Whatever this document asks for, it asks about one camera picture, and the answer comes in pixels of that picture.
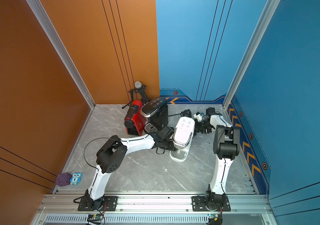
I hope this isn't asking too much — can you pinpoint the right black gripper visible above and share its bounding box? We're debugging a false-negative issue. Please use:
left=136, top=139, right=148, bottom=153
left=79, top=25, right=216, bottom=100
left=186, top=119, right=213, bottom=133

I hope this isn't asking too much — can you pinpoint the white coffee machine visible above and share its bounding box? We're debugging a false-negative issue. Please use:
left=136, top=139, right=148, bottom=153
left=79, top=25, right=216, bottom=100
left=169, top=117, right=195, bottom=163

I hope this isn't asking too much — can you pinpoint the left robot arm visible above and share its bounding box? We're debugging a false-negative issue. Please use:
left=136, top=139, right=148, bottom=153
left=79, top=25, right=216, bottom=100
left=74, top=125, right=175, bottom=212

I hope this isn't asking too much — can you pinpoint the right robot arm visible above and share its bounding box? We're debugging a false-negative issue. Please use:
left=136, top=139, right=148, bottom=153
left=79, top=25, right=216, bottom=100
left=193, top=107, right=240, bottom=211

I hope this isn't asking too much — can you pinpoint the black coffee machine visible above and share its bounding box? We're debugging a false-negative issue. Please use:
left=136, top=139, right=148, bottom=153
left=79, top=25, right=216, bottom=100
left=140, top=97, right=168, bottom=134

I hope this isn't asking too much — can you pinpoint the red coffee machine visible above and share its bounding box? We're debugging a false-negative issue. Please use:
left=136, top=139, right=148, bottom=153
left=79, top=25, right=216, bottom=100
left=124, top=100, right=146, bottom=136

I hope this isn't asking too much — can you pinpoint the microphone on black tripod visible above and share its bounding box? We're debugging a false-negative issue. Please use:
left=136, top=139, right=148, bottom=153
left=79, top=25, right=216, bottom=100
left=122, top=81, right=150, bottom=110

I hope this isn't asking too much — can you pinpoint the right green circuit board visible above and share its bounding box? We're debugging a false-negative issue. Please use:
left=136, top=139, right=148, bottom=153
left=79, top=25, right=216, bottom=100
left=207, top=214, right=223, bottom=225

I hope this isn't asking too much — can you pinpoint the green circuit board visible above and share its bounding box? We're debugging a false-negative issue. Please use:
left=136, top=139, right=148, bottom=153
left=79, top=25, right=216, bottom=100
left=86, top=214, right=105, bottom=225
left=207, top=214, right=223, bottom=225

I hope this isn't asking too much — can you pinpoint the blue owl toy block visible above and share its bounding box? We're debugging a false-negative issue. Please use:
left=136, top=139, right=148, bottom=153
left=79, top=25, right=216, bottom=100
left=70, top=172, right=83, bottom=185

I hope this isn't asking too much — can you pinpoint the left green circuit board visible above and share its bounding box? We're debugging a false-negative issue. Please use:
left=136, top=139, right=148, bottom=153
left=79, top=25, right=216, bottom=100
left=86, top=214, right=105, bottom=225

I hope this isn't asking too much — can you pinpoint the purple cube toy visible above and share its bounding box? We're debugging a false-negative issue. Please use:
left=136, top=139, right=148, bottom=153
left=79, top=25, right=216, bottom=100
left=55, top=172, right=72, bottom=187

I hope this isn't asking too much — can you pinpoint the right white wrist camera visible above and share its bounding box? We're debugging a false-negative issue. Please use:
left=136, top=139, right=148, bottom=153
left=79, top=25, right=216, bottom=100
left=193, top=112, right=204, bottom=122

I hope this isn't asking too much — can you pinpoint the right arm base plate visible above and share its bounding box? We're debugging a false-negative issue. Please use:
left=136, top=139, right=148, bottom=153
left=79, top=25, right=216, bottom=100
left=191, top=195, right=231, bottom=212

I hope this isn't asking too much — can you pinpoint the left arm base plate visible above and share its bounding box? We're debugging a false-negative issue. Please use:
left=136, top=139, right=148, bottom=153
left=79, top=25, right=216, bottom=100
left=74, top=196, right=118, bottom=212

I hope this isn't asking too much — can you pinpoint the aluminium mounting rail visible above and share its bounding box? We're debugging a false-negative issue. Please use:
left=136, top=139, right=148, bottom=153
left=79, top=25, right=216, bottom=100
left=31, top=191, right=277, bottom=225

